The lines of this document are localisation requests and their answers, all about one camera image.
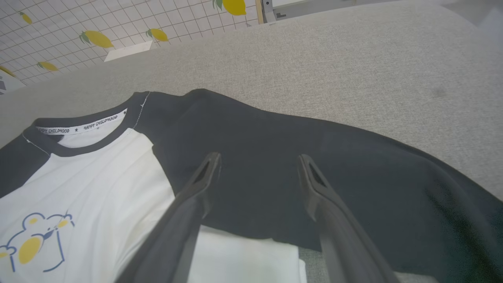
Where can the lemon print partition panel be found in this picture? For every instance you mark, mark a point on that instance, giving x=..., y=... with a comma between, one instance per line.
x=118, y=19

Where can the white box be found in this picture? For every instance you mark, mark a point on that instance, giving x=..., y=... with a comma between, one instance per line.
x=129, y=50

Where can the black and white raglan shirt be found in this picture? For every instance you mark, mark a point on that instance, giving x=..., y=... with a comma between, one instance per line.
x=255, y=137

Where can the grey partition foot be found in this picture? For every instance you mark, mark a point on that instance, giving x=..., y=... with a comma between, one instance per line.
x=269, y=11

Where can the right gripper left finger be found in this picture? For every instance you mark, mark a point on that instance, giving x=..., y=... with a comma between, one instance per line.
x=173, y=243

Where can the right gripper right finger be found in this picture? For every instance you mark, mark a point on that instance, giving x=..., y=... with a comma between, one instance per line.
x=346, y=251

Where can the grey squares print panel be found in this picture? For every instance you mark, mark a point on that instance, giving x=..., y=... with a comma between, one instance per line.
x=10, y=82

